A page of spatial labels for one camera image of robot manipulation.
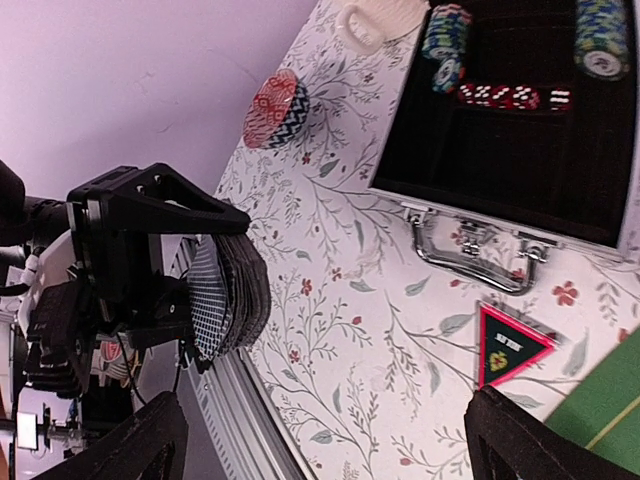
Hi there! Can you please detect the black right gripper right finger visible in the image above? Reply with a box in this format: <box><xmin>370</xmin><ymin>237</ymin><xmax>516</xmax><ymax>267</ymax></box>
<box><xmin>464</xmin><ymin>385</ymin><xmax>635</xmax><ymax>480</ymax></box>

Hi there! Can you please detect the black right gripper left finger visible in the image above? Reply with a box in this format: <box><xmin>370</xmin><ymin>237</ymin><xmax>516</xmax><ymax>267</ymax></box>
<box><xmin>37</xmin><ymin>391</ymin><xmax>188</xmax><ymax>480</ymax></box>

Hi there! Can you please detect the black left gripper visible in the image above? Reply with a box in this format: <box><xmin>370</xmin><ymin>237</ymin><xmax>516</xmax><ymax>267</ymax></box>
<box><xmin>67</xmin><ymin>163</ymin><xmax>250</xmax><ymax>373</ymax></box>

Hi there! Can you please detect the blue playing card deck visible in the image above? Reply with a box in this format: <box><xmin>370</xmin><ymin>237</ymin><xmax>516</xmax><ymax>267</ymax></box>
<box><xmin>186</xmin><ymin>234</ymin><xmax>272</xmax><ymax>362</ymax></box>

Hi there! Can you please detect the aluminium poker case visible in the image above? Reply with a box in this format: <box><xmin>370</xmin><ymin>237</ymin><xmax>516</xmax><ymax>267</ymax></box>
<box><xmin>371</xmin><ymin>1</ymin><xmax>639</xmax><ymax>296</ymax></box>

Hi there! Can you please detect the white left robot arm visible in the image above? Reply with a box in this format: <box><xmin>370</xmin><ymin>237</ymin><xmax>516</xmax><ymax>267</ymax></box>
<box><xmin>1</xmin><ymin>163</ymin><xmax>250</xmax><ymax>369</ymax></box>

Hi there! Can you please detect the triangular all in marker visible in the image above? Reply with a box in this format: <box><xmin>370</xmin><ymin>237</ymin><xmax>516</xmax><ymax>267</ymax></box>
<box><xmin>477</xmin><ymin>301</ymin><xmax>557</xmax><ymax>388</ymax></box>

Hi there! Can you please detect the green round poker mat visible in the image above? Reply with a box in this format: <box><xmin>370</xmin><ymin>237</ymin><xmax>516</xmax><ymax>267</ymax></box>
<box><xmin>545</xmin><ymin>331</ymin><xmax>640</xmax><ymax>474</ymax></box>

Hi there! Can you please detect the red patterned bowl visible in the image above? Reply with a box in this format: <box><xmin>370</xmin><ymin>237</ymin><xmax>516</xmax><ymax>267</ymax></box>
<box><xmin>242</xmin><ymin>68</ymin><xmax>310</xmax><ymax>150</ymax></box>

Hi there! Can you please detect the cream ribbed ceramic mug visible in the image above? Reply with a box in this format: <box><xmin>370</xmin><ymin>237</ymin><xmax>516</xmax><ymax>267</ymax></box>
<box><xmin>335</xmin><ymin>0</ymin><xmax>430</xmax><ymax>55</ymax></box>

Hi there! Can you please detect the red dice row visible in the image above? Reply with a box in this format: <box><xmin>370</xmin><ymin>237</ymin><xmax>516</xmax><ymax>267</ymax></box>
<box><xmin>457</xmin><ymin>83</ymin><xmax>573</xmax><ymax>112</ymax></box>

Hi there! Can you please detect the green blue chip stack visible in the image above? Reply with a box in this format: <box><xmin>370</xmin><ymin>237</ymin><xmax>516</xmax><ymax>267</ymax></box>
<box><xmin>421</xmin><ymin>3</ymin><xmax>473</xmax><ymax>94</ymax></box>

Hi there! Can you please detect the green poker chip stack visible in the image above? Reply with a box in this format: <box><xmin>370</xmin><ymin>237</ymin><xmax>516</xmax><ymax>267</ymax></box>
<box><xmin>573</xmin><ymin>0</ymin><xmax>630</xmax><ymax>81</ymax></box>

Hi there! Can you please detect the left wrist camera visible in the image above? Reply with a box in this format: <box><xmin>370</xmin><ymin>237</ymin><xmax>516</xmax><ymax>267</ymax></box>
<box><xmin>24</xmin><ymin>280</ymin><xmax>95</xmax><ymax>399</ymax></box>

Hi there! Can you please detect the front aluminium rail base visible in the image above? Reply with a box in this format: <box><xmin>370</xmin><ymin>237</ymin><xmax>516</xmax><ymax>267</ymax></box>
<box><xmin>188</xmin><ymin>348</ymin><xmax>317</xmax><ymax>479</ymax></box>

